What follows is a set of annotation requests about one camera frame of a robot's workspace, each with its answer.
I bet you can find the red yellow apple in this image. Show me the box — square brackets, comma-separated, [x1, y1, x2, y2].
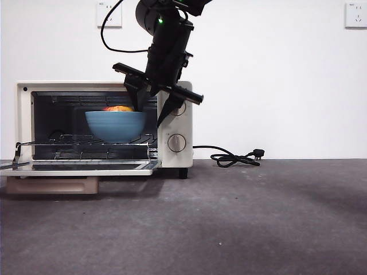
[103, 105, 135, 113]

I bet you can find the blue ribbed bowl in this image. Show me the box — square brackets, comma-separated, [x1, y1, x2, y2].
[84, 111, 147, 143]

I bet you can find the glass oven door with handle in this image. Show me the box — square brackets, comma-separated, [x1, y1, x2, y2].
[0, 142, 160, 195]

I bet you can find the cream oven knob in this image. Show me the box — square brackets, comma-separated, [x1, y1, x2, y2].
[171, 100, 187, 117]
[167, 133, 187, 153]

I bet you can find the cream Toshiba toaster oven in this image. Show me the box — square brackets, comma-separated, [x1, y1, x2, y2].
[15, 81, 193, 180]

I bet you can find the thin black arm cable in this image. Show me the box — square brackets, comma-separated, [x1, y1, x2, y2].
[99, 0, 151, 54]

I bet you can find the metal wire oven rack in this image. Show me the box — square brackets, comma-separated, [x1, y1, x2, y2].
[31, 134, 158, 160]

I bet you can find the white wall socket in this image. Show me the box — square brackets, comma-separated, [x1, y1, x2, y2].
[345, 2, 367, 29]
[96, 1, 123, 29]

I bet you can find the black power cable with plug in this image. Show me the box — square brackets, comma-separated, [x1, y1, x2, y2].
[192, 145, 265, 168]

